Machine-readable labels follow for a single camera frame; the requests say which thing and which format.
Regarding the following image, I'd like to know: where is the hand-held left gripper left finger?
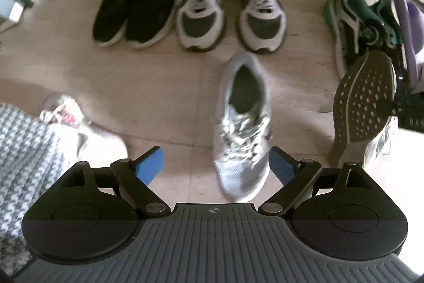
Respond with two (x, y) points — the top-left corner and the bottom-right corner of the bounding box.
(55, 146), (171, 216)

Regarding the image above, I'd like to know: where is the person's left leg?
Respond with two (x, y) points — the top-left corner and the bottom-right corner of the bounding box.
(0, 103), (72, 283)

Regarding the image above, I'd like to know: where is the purple slide sandal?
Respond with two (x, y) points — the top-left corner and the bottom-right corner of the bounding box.
(389, 0), (424, 91)

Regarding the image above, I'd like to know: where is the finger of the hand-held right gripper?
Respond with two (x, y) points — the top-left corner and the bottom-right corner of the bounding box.
(382, 71), (409, 116)

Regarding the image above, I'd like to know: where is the light grey sneaker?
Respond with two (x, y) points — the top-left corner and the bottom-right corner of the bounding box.
(328, 50), (398, 168)
(212, 53), (273, 204)

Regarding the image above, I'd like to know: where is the person's left white sneaker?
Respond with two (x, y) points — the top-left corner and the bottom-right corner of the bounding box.
(38, 94), (128, 167)

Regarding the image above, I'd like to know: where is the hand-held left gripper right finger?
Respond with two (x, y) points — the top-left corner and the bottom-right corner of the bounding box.
(258, 146), (380, 215)

